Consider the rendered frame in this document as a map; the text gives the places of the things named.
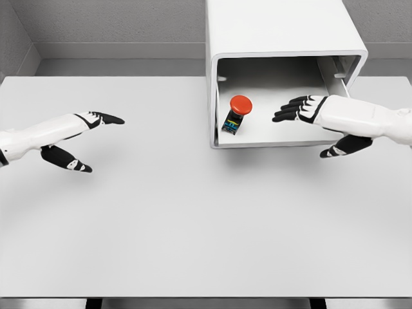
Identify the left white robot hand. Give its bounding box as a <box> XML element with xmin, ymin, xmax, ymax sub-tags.
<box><xmin>33</xmin><ymin>111</ymin><xmax>126</xmax><ymax>174</ymax></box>

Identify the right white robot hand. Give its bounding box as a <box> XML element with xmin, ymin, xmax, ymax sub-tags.
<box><xmin>272</xmin><ymin>95</ymin><xmax>380</xmax><ymax>159</ymax></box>

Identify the white cabinet drawer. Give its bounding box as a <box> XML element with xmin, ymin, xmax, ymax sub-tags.
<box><xmin>213</xmin><ymin>57</ymin><xmax>351</xmax><ymax>149</ymax></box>

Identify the red button load switch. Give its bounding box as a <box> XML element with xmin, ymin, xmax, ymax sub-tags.
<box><xmin>221</xmin><ymin>95</ymin><xmax>254</xmax><ymax>136</ymax></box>

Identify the white tabletop storage cabinet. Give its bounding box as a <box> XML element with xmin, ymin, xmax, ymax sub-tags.
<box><xmin>204</xmin><ymin>0</ymin><xmax>369</xmax><ymax>149</ymax></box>

